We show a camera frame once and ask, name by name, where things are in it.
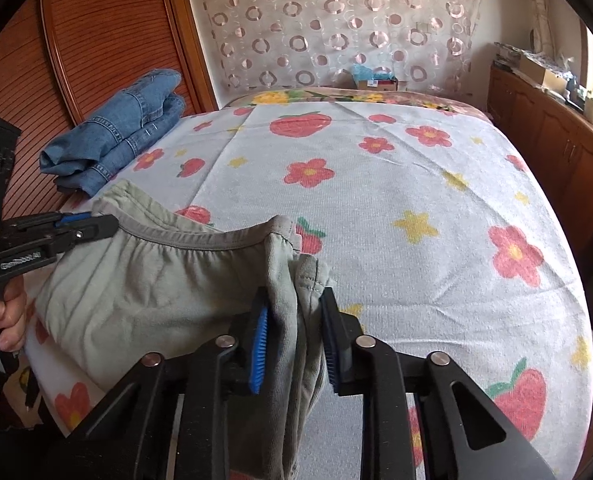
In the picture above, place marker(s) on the grey-green pants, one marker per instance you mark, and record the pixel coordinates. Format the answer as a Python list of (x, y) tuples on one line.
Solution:
[(151, 290)]

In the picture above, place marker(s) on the white lace curtain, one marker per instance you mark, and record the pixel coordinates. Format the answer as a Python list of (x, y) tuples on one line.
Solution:
[(539, 5)]

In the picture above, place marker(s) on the wooden headboard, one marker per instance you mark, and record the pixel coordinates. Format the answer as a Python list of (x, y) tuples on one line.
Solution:
[(101, 35)]

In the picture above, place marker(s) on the person's left hand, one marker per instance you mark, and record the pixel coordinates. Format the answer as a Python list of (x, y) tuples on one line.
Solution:
[(11, 310)]

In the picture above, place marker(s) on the brown cardboard box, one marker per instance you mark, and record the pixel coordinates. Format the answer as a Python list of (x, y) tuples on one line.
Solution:
[(541, 72)]

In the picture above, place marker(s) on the white floral blanket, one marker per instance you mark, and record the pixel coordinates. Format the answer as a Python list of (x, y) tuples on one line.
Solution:
[(401, 185)]

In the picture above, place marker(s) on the circle patterned curtain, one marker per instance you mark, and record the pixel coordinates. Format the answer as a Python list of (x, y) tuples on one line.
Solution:
[(326, 10)]

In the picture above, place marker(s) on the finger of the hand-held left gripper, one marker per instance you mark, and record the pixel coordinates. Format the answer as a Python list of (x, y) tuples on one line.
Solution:
[(74, 217), (96, 227)]

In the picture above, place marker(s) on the wooden cabinet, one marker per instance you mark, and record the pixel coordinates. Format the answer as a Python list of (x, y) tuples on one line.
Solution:
[(551, 135)]

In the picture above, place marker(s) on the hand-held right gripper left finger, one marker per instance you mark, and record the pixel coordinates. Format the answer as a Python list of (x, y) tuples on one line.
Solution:
[(259, 355)]

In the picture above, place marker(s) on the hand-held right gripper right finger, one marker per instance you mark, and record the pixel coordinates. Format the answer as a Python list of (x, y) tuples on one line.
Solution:
[(332, 355)]

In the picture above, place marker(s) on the folded blue jeans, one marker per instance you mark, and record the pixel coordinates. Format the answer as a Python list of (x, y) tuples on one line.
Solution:
[(126, 120)]

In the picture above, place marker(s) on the small cardboard box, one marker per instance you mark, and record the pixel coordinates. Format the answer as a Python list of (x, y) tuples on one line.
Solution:
[(376, 82)]

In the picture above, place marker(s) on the pink floral bedspread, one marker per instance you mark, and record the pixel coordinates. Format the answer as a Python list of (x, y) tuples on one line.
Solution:
[(326, 94)]

